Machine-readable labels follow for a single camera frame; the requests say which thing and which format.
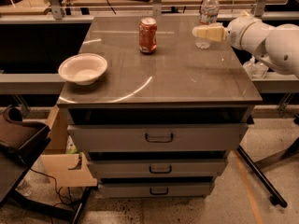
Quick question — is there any clear plastic water bottle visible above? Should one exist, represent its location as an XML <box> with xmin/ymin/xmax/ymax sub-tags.
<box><xmin>194</xmin><ymin>0</ymin><xmax>221</xmax><ymax>50</ymax></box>

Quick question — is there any grey drawer cabinet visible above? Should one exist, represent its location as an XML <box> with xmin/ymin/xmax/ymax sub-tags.
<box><xmin>58</xmin><ymin>15</ymin><xmax>262</xmax><ymax>186</ymax></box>

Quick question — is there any bottom grey drawer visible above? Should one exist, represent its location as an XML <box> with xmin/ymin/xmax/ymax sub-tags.
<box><xmin>99</xmin><ymin>182</ymin><xmax>215</xmax><ymax>199</ymax></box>

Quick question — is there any grey drawer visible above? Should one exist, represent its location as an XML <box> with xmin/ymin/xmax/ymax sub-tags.
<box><xmin>67</xmin><ymin>123</ymin><xmax>248</xmax><ymax>152</ymax></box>
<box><xmin>88</xmin><ymin>159</ymin><xmax>227</xmax><ymax>179</ymax></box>
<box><xmin>99</xmin><ymin>182</ymin><xmax>215</xmax><ymax>199</ymax></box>

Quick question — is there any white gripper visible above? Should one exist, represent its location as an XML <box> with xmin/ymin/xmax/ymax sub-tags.
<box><xmin>192</xmin><ymin>10</ymin><xmax>264</xmax><ymax>51</ymax></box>

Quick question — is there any dark brown chair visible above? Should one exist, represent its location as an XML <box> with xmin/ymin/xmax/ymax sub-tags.
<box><xmin>0</xmin><ymin>106</ymin><xmax>50</xmax><ymax>205</ymax></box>

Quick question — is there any clear pump bottle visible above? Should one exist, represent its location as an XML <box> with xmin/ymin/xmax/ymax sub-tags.
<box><xmin>243</xmin><ymin>57</ymin><xmax>256</xmax><ymax>78</ymax></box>
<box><xmin>253</xmin><ymin>62</ymin><xmax>269</xmax><ymax>78</ymax></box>

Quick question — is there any clear pump bottle left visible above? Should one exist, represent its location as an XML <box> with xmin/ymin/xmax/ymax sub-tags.
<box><xmin>243</xmin><ymin>57</ymin><xmax>256</xmax><ymax>78</ymax></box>

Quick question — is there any black floor cable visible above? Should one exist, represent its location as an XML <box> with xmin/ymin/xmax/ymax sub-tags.
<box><xmin>29</xmin><ymin>167</ymin><xmax>83</xmax><ymax>224</ymax></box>

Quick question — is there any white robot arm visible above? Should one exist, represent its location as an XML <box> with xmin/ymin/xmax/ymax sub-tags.
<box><xmin>192</xmin><ymin>12</ymin><xmax>299</xmax><ymax>77</ymax></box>

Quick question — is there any cardboard box piece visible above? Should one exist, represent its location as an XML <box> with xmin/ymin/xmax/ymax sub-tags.
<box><xmin>41</xmin><ymin>154</ymin><xmax>97</xmax><ymax>188</ymax></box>

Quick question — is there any orange soda can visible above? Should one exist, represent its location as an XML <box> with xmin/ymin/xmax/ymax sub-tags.
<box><xmin>139</xmin><ymin>17</ymin><xmax>157</xmax><ymax>54</ymax></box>

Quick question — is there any black floor stand leg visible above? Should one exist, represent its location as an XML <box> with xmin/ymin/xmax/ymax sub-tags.
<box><xmin>237</xmin><ymin>146</ymin><xmax>288</xmax><ymax>208</ymax></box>

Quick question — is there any clear pump bottle right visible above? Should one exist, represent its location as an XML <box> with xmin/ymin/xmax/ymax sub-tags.
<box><xmin>253</xmin><ymin>62</ymin><xmax>269</xmax><ymax>78</ymax></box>

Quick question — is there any middle grey drawer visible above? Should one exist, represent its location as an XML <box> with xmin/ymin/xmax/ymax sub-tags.
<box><xmin>88</xmin><ymin>159</ymin><xmax>227</xmax><ymax>179</ymax></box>

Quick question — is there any white paper bowl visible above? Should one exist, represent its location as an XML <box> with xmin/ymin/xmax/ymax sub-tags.
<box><xmin>58</xmin><ymin>53</ymin><xmax>107</xmax><ymax>86</ymax></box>

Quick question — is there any top grey drawer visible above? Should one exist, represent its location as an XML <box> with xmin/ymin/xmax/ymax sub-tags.
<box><xmin>67</xmin><ymin>123</ymin><xmax>248</xmax><ymax>152</ymax></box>

